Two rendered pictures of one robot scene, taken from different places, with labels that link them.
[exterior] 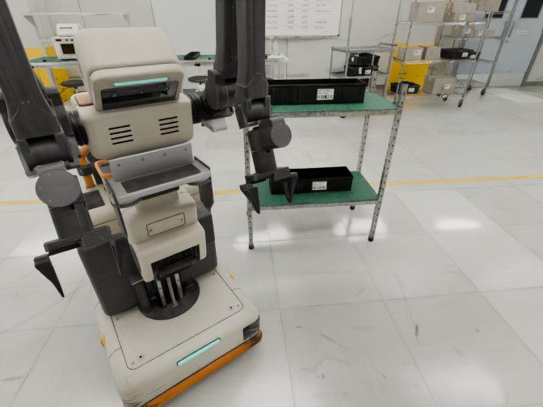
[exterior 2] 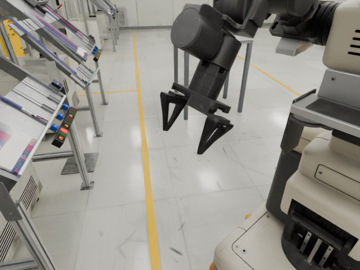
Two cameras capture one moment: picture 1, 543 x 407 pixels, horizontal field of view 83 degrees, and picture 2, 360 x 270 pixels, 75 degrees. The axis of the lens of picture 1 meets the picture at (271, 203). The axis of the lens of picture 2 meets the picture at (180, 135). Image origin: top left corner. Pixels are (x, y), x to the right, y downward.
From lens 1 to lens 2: 0.41 m
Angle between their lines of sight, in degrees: 70
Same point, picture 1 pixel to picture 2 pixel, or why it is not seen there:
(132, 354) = (244, 242)
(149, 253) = (297, 188)
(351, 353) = not seen: outside the picture
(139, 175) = (347, 104)
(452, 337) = not seen: outside the picture
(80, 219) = (204, 79)
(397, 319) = not seen: outside the picture
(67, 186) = (189, 30)
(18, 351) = (233, 178)
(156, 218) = (335, 166)
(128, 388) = (219, 253)
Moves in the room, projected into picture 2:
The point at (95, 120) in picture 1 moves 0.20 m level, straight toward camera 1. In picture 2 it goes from (346, 14) to (281, 22)
